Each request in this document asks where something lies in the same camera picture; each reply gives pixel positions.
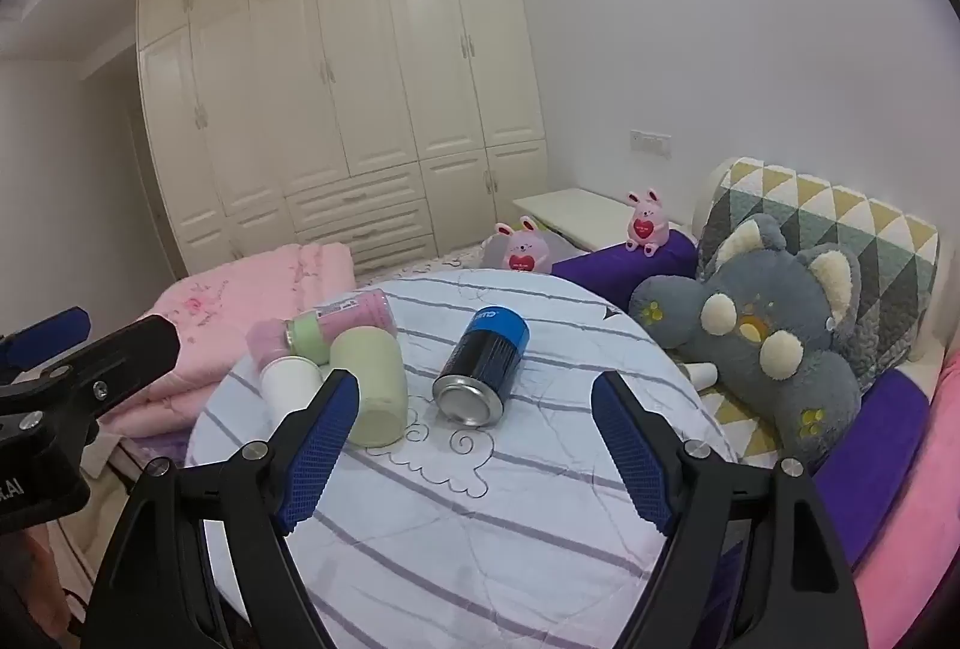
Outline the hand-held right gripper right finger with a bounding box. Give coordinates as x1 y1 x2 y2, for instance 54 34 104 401
591 370 871 649

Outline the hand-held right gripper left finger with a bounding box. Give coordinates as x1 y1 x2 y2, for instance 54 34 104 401
81 368 361 649

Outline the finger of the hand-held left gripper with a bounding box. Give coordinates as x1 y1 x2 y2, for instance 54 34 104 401
0 314 182 441
0 308 92 374

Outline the black and blue cup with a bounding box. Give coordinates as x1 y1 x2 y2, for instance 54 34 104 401
433 305 532 427

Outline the white and pink cup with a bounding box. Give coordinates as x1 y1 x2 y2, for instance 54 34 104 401
246 317 326 434

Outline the light green cup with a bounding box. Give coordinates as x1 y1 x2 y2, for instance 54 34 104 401
328 326 410 448

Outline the pink cup with green lid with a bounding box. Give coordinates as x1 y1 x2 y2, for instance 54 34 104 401
281 288 395 366

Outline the folded pink quilt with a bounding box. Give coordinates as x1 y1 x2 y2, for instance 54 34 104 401
96 241 358 449

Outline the round striped cloth table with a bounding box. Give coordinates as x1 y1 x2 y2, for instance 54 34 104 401
184 268 740 649

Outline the grey plush animal toy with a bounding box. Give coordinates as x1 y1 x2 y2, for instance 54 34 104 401
628 213 865 468

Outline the purple pillow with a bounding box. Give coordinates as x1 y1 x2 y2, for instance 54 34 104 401
551 227 699 313

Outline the white patterned bed sheet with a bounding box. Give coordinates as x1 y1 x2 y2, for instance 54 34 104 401
357 239 520 284

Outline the pink bunny plush toy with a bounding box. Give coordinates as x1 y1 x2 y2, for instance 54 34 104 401
625 188 673 259
490 215 557 276

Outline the purple blanket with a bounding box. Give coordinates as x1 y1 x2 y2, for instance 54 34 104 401
813 367 932 569

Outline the white nightstand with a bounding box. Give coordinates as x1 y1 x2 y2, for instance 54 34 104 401
512 188 685 253

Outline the pink fleece blanket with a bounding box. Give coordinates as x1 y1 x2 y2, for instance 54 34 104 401
853 349 960 649

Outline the triangle patterned cushion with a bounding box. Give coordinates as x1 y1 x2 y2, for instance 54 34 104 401
693 156 943 389

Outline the cream white wardrobe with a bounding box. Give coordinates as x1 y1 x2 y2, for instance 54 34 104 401
134 0 549 280

